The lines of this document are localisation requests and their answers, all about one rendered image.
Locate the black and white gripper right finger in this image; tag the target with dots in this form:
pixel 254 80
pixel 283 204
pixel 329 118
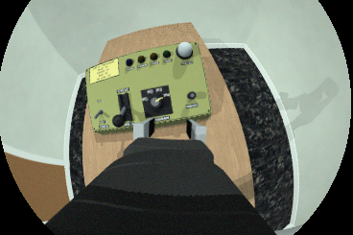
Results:
pixel 195 131

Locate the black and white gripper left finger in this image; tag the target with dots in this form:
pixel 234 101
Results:
pixel 143 129

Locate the olive green console housing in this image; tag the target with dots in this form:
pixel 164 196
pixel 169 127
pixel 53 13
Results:
pixel 129 81

